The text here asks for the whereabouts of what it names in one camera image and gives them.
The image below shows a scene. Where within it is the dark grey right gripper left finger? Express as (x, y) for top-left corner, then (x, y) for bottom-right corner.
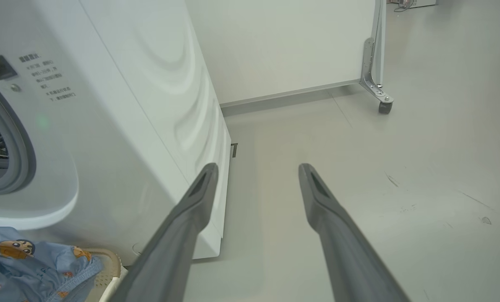
(107, 163), (219, 302)

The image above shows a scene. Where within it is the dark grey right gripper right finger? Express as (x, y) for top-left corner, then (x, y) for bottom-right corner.
(298, 163), (411, 302)

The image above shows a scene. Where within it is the blue cartoon print garment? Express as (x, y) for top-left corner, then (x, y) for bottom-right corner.
(0, 226), (104, 302)

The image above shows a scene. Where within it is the white front-load washing machine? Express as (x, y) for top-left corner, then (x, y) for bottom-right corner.
(0, 0), (232, 266)

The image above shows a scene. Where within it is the grey rubber door seal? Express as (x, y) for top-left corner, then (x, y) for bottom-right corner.
(0, 71), (36, 196)

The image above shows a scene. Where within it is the cream perforated laundry basket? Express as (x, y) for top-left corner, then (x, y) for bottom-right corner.
(80, 248), (129, 302)

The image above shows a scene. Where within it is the metal partition leg with caster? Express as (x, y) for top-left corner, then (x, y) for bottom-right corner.
(359, 0), (394, 115)

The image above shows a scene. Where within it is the white partition panel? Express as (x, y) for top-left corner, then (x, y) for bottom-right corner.
(186, 0), (378, 117)

